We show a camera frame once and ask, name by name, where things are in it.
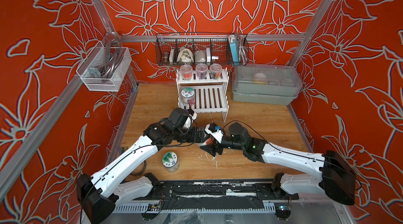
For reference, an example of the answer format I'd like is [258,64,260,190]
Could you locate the black wire wall basket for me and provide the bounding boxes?
[155,33,250,66]

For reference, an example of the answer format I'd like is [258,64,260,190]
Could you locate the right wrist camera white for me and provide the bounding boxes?
[205,123,225,144]

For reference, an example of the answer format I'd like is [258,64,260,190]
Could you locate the blue box in basket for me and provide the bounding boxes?
[228,34,239,66]

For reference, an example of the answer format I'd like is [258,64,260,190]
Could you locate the small clear cup red seeds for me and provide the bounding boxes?
[179,64,193,81]

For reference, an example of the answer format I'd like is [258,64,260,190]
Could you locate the clear plastic wall bin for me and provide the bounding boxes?
[76,42,131,92]

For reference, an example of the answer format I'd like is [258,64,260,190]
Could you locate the white slatted wooden shelf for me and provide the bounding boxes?
[176,69,229,121]

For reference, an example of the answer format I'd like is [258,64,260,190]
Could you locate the grey lidded storage box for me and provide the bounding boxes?
[232,64,302,105]

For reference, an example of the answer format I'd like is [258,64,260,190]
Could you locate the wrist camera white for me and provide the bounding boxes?
[205,123,225,144]
[184,108,197,129]

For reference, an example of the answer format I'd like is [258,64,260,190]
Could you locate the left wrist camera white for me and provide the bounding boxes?
[184,108,197,129]

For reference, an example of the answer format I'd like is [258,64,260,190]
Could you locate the seed jar strawberry lid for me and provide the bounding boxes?
[202,137,215,146]

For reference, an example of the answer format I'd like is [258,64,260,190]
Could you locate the seed jar flower lid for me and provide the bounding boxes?
[181,87,196,107]

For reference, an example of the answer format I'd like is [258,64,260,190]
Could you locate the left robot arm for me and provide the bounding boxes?
[76,107,219,224]

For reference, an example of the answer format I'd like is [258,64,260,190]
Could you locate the seed jar tree lid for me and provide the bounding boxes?
[162,152,180,173]

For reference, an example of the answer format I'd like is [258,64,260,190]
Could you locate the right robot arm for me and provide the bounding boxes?
[204,122,359,206]

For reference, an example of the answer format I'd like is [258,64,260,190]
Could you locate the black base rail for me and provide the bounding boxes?
[142,179,299,201]

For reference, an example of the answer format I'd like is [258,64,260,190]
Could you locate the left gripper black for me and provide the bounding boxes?
[174,126,211,143]

